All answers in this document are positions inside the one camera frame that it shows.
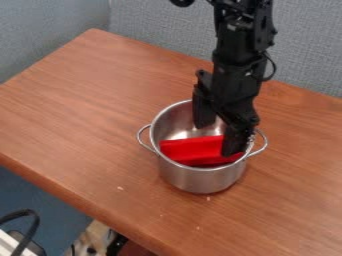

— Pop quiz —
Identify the black cable loop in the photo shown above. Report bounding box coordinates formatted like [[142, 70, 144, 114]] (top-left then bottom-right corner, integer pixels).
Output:
[[0, 208, 41, 256]]

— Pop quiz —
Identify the red block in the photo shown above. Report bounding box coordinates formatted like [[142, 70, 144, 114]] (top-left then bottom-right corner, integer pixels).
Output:
[[159, 135, 243, 167]]

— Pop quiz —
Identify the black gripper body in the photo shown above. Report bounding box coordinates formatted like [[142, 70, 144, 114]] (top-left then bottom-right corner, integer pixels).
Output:
[[191, 54, 263, 132]]

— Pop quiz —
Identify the beige clutter under table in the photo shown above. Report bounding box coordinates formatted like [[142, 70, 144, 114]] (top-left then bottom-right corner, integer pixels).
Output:
[[71, 219, 128, 256]]

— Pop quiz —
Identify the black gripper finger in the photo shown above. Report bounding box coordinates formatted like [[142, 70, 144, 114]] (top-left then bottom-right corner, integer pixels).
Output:
[[192, 93, 217, 129], [221, 124, 255, 157]]

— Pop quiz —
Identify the white box under table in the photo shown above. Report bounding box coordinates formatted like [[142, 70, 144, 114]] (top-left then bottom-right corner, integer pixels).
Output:
[[0, 229, 47, 256]]

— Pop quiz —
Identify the stainless steel pot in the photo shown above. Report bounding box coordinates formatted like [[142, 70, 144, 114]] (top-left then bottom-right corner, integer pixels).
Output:
[[136, 100, 269, 194]]

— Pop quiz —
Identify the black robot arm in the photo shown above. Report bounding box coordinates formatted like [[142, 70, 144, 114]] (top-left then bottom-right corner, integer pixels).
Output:
[[192, 0, 278, 157]]

